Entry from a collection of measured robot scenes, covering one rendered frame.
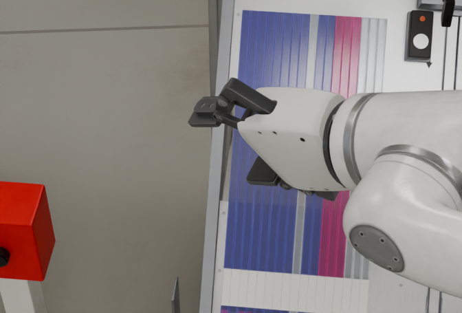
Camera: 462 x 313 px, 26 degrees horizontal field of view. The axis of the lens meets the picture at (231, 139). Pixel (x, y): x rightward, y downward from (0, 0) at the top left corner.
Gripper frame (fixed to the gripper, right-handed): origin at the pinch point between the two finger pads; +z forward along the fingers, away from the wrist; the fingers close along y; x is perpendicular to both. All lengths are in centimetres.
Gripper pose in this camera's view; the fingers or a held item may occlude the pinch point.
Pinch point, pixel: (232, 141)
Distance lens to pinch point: 95.1
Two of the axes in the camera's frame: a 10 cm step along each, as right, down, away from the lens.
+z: -6.8, -0.1, 7.4
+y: -5.9, -6.0, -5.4
